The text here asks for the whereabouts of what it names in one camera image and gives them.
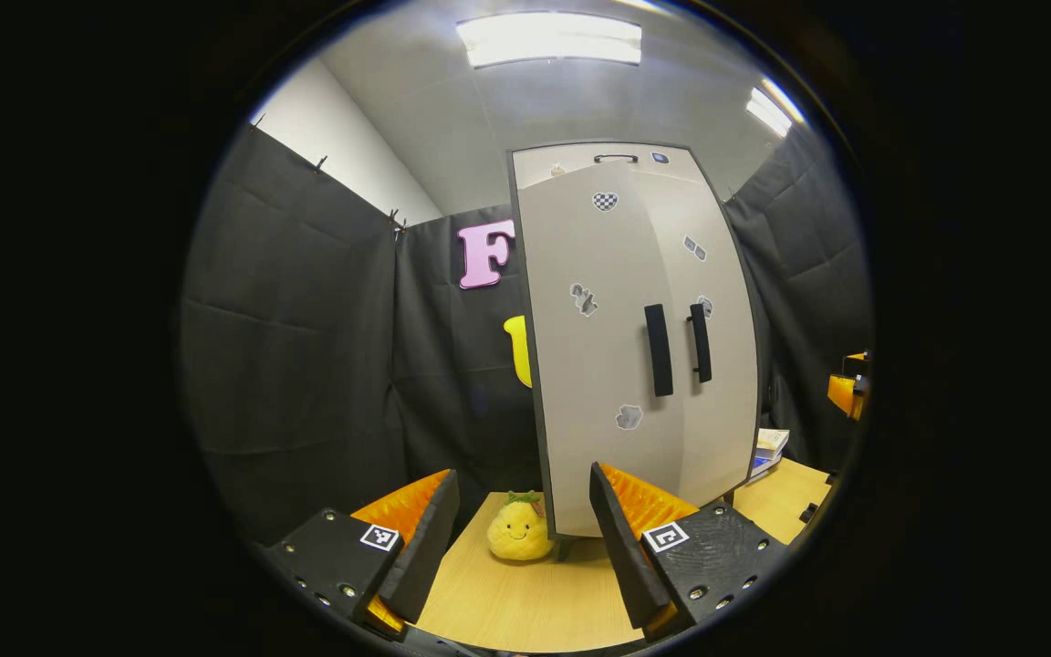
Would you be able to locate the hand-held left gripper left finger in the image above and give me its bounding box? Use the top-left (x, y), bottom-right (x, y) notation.
top-left (261, 469), bottom-right (461, 641)

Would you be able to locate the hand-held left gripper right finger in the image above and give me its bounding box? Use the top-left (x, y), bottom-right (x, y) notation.
top-left (589, 461), bottom-right (792, 640)

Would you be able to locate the grey shoe cabinet door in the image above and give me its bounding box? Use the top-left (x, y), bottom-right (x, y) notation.
top-left (516, 167), bottom-right (683, 539)
top-left (640, 169), bottom-right (761, 510)

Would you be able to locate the grey shoe cabinet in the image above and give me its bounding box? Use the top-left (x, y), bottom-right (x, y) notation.
top-left (507, 140), bottom-right (761, 562)

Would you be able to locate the stack of books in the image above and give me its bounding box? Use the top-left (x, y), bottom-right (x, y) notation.
top-left (749, 427), bottom-right (791, 480)

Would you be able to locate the yellow plush toy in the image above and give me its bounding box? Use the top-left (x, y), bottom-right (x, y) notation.
top-left (487, 491), bottom-right (556, 562)

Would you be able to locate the black backdrop cloth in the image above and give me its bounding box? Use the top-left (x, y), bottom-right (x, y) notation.
top-left (181, 123), bottom-right (875, 548)

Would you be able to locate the small ceiling light panel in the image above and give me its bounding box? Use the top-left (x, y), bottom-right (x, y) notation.
top-left (744, 78), bottom-right (805, 138)

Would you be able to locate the large ceiling light panel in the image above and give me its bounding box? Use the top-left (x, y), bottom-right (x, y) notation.
top-left (455, 12), bottom-right (643, 69)

